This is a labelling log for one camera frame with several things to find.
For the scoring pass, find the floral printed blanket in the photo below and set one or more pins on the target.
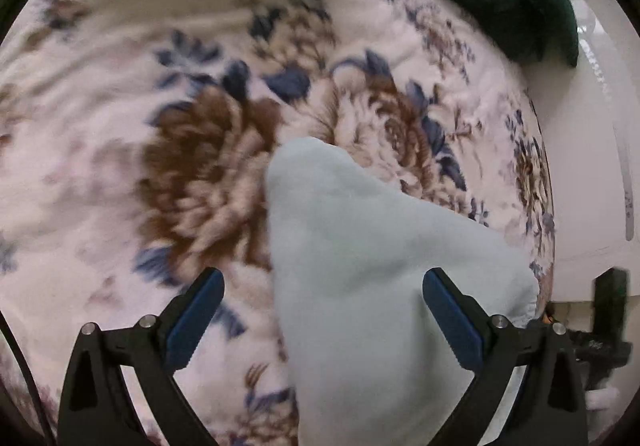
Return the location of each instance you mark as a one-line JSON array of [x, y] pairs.
[[100, 186]]

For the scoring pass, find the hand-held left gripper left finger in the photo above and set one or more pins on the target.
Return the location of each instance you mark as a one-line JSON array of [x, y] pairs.
[[197, 321]]

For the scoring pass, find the light blue pants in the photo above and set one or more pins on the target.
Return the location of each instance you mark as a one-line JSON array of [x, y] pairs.
[[350, 251]]

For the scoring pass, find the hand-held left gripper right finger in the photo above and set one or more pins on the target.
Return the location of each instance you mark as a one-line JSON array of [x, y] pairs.
[[450, 321]]

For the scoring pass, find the orange object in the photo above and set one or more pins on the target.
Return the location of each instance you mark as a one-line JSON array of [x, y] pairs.
[[551, 312]]

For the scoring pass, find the black device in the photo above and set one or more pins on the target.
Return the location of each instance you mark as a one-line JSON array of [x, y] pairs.
[[611, 306]]

